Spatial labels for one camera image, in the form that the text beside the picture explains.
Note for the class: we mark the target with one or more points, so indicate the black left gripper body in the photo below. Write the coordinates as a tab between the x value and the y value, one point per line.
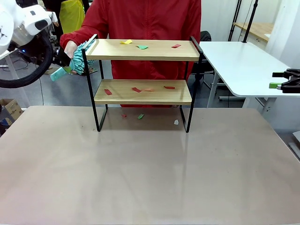
61	57

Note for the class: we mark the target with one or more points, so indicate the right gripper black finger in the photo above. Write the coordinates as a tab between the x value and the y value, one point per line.
278	74
275	85

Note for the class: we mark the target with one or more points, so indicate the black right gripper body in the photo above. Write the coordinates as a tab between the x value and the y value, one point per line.
293	84

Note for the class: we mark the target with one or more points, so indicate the teal microfiber duster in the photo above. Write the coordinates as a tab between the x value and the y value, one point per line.
78	61

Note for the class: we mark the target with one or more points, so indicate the person's red-sleeved right forearm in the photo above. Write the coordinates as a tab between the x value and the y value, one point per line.
75	35

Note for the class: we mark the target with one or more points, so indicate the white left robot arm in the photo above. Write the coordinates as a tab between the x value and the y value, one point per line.
14	21

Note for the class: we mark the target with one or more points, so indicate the two-tier wooden shelf rack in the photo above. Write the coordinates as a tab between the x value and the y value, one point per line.
140	56

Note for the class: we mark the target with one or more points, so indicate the person's right hand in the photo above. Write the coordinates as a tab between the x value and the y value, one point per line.
69	48

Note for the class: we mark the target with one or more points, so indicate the person in yellow apron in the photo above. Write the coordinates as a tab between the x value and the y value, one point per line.
70	16

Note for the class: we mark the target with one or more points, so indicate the large white side table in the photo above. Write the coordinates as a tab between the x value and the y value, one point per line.
234	65

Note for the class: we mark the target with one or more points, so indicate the white height-adjustable desk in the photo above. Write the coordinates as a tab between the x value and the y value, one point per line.
11	68

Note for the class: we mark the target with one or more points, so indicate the wooden top back table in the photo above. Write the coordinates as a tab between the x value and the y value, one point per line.
257	28

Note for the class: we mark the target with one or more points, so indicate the grey metal stand base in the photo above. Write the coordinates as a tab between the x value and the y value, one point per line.
297	136

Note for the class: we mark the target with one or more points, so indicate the black pole stand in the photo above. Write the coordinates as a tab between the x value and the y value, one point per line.
251	21

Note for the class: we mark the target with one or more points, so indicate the yellow paper scrap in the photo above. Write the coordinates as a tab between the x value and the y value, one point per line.
126	42

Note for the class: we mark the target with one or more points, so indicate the cardboard box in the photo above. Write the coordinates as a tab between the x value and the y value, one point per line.
12	107

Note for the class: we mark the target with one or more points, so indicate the black tripod stand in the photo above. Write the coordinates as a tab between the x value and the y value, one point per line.
235	21

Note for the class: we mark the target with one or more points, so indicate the small red paper scrap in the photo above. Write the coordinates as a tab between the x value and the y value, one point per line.
123	115

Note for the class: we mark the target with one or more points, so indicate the large green paper scrap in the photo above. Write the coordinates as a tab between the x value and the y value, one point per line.
142	47

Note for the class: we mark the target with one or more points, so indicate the black office chair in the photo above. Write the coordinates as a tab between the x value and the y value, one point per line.
205	36

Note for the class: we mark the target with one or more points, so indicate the orange paper scrap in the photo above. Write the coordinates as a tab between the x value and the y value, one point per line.
148	89

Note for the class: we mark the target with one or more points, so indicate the small green paper scrap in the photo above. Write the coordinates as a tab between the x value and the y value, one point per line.
140	116

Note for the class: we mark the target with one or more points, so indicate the person in red jacket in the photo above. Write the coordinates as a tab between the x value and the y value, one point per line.
152	21

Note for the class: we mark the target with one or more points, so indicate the white paper scrap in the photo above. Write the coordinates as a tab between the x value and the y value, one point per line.
176	122

